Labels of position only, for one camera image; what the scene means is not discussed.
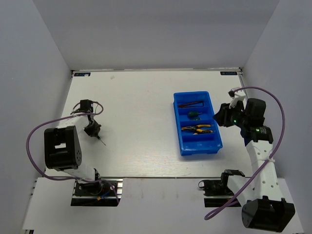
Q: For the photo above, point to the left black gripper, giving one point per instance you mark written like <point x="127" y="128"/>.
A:
<point x="92" y="132"/>

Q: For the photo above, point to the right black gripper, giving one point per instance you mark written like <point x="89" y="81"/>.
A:
<point x="222" y="117"/>

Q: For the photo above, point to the yellow black pliers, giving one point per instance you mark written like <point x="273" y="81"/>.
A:
<point x="195" y="127"/>
<point x="197" y="131"/>

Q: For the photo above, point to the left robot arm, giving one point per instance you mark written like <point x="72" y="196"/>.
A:
<point x="62" y="148"/>

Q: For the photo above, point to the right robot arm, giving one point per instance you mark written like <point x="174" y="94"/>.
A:
<point x="264" y="207"/>

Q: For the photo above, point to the blue divided plastic bin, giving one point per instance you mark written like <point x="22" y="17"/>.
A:
<point x="190" y="144"/>

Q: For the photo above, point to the right blue table label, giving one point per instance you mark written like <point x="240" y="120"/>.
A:
<point x="228" y="73"/>

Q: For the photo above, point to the blue table label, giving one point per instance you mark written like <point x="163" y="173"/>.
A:
<point x="82" y="74"/>
<point x="228" y="73"/>

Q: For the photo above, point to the left blue table label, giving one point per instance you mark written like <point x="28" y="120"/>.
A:
<point x="82" y="74"/>

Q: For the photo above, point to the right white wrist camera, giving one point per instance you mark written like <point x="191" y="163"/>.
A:
<point x="236" y="97"/>

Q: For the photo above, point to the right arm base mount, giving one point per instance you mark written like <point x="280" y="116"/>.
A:
<point x="215" y="194"/>

